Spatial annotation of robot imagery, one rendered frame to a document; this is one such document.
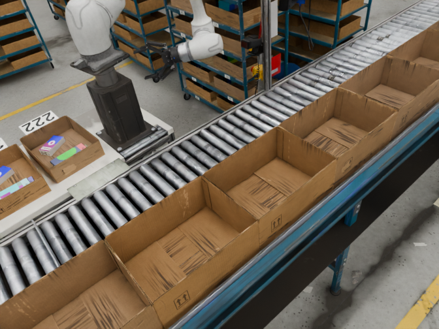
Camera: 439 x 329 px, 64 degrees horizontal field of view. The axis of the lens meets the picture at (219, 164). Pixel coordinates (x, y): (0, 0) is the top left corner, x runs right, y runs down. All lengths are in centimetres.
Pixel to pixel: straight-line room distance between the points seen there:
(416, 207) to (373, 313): 85
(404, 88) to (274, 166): 84
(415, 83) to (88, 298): 170
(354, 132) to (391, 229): 97
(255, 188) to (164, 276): 49
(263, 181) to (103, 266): 68
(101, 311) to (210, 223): 46
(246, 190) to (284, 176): 17
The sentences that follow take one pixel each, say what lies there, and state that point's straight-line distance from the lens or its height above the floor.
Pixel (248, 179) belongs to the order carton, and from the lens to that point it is 146.
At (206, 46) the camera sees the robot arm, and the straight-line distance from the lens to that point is 173.
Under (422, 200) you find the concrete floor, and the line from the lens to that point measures 275.
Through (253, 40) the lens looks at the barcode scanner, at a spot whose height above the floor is 108.
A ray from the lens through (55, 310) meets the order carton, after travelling 131.
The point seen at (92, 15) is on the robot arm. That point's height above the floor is 142.
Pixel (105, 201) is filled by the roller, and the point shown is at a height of 75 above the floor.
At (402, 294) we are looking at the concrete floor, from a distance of 228.
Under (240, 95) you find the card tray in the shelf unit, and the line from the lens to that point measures 291.
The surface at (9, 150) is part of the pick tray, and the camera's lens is 219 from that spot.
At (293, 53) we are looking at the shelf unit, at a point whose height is 34.
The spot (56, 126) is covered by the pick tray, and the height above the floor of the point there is 81.
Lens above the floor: 192
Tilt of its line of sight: 42 degrees down
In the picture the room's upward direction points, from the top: 8 degrees counter-clockwise
